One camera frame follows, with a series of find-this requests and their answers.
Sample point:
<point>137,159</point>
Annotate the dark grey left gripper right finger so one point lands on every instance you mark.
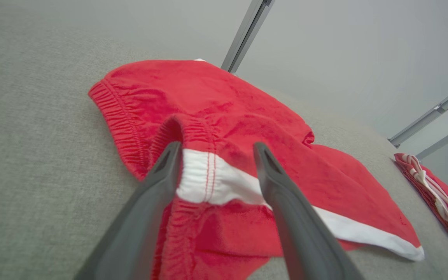
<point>301,233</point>

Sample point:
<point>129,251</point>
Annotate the red shorts white stripe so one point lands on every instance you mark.
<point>228,101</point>

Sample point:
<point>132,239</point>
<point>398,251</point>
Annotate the grey metal door frame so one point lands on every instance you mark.
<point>245,35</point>

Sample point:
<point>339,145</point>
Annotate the grey fabric sofa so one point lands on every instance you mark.
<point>33,155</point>

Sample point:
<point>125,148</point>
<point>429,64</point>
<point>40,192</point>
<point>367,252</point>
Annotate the red white basketball jersey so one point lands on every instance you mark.
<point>430,190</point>

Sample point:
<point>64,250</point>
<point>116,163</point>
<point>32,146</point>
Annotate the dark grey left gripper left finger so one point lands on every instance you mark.
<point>138,229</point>

